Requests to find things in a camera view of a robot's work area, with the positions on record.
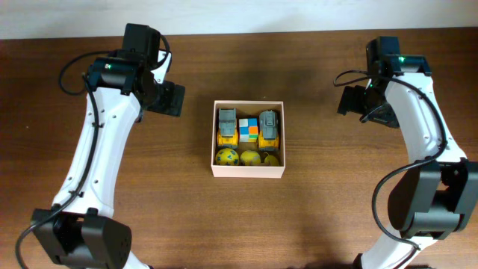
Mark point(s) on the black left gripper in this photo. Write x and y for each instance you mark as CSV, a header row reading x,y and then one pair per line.
x,y
167,104

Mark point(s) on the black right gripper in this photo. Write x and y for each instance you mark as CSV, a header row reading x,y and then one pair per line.
x,y
347,100

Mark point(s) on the yellow grey toy truck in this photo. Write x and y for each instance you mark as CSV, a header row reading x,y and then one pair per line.
x,y
268,139
227,133

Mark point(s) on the yellow ball with blue letters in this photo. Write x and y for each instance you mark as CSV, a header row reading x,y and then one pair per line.
x,y
227,157

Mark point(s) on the colourful puzzle cube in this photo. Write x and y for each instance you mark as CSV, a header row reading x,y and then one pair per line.
x,y
248,130

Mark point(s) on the yellow ball with grey eyes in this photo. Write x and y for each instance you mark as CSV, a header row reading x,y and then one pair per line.
x,y
250,158

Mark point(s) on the yellow cat rattle drum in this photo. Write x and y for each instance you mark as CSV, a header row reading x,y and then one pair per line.
x,y
271,160

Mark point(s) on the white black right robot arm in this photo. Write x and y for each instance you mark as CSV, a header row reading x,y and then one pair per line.
x,y
435,194

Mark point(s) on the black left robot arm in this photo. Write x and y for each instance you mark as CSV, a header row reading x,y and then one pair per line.
x,y
78,230

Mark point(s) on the pink open cardboard box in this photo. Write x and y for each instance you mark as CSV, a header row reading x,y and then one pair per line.
x,y
249,109

